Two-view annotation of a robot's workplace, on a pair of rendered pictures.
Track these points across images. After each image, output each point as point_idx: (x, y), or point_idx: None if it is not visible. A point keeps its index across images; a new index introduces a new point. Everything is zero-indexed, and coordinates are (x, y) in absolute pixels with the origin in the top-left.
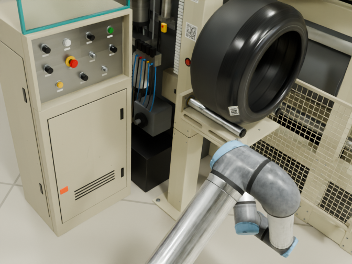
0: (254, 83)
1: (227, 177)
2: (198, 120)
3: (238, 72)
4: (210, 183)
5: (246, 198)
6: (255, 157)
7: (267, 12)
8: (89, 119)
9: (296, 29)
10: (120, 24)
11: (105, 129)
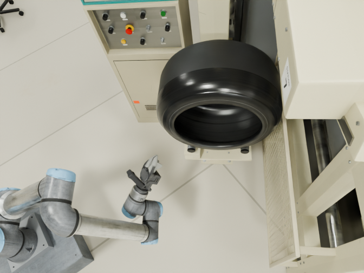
0: (250, 114)
1: (38, 188)
2: None
3: (160, 113)
4: (38, 182)
5: (132, 196)
6: (49, 192)
7: (197, 77)
8: (148, 70)
9: (236, 104)
10: (174, 11)
11: None
